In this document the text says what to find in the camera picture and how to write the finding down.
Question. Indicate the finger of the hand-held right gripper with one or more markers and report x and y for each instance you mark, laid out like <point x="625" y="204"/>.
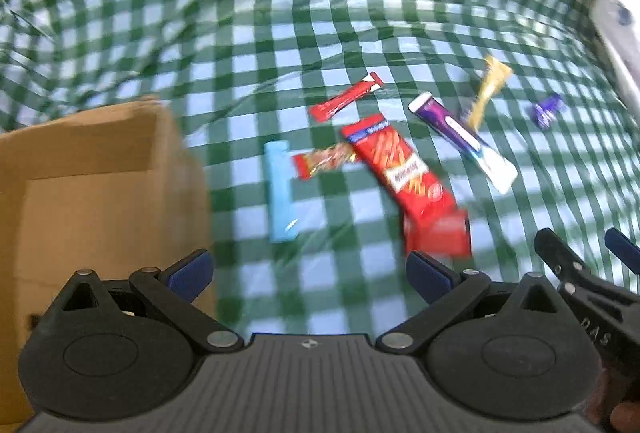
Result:
<point x="555" y="250"/>
<point x="625" y="250"/>

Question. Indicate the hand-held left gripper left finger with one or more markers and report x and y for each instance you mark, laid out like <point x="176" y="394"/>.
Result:
<point x="192" y="270"/>

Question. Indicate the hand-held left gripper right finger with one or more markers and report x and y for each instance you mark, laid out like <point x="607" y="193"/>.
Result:
<point x="430" y="275"/>

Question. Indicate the red biscuit stick box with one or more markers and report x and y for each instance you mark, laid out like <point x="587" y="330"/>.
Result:
<point x="410" y="178"/>

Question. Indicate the light blue snack packet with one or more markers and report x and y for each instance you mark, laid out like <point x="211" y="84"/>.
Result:
<point x="280" y="193"/>

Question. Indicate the brown cardboard box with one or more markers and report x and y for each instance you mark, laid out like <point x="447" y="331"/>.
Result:
<point x="100" y="193"/>

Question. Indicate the small purple candy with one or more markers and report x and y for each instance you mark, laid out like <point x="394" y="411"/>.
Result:
<point x="547" y="110"/>

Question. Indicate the purple white snack packet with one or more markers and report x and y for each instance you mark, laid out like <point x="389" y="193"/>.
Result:
<point x="450" y="125"/>

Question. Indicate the small red gold candy wrapper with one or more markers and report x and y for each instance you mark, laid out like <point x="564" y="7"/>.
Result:
<point x="322" y="160"/>

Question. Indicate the yellow snack bar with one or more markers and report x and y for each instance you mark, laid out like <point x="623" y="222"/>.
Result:
<point x="487" y="90"/>

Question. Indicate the slim red stick packet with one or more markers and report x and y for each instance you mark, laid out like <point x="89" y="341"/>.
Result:
<point x="345" y="99"/>

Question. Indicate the person's right hand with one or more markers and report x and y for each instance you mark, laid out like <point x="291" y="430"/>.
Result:
<point x="627" y="419"/>

